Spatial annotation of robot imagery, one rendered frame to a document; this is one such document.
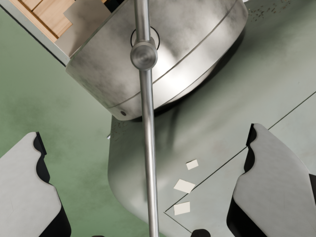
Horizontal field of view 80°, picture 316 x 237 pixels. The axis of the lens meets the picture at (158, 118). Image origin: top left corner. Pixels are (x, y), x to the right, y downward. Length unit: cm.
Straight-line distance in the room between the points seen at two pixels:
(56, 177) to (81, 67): 168
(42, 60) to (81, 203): 130
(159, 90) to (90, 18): 18
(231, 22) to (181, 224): 32
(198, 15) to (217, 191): 26
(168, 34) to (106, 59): 8
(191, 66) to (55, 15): 44
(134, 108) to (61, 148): 150
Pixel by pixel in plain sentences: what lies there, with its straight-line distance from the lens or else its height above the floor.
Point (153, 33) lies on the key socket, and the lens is 24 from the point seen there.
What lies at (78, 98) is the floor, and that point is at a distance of 156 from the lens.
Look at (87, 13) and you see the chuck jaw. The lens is 37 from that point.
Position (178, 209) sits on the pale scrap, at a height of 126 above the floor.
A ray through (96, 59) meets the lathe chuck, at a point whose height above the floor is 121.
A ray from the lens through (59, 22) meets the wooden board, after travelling 61.
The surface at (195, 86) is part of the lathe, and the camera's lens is 31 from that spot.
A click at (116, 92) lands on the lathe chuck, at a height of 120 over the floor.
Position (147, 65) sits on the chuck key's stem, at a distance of 16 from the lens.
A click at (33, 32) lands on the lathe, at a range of 99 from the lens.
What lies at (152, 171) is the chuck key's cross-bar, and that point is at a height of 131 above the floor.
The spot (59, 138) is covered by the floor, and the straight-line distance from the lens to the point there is 172.
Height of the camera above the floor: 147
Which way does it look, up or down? 65 degrees down
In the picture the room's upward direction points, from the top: 152 degrees clockwise
